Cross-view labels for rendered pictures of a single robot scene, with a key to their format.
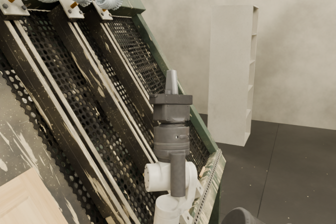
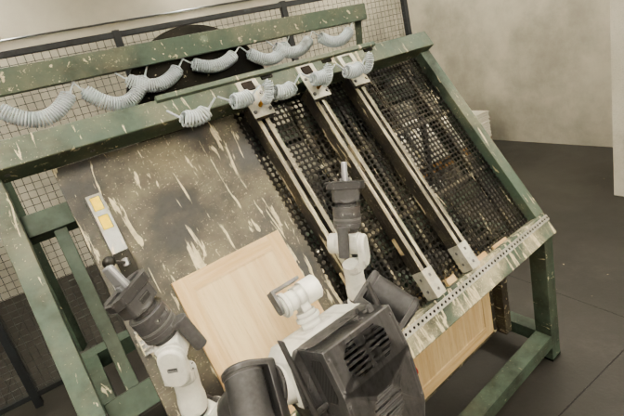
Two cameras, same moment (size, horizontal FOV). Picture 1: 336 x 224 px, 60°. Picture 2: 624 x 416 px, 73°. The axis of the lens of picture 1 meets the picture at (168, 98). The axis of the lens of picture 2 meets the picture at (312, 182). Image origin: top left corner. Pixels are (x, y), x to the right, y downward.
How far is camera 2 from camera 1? 0.84 m
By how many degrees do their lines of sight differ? 37
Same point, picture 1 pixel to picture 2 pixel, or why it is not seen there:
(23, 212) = (267, 259)
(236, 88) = not seen: outside the picture
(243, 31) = not seen: outside the picture
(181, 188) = (343, 253)
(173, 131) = (340, 211)
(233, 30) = not seen: outside the picture
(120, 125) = (367, 194)
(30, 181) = (274, 240)
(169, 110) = (338, 194)
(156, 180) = (331, 245)
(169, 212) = (348, 270)
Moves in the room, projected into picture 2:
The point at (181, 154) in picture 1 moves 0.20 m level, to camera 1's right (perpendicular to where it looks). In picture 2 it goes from (342, 227) to (403, 231)
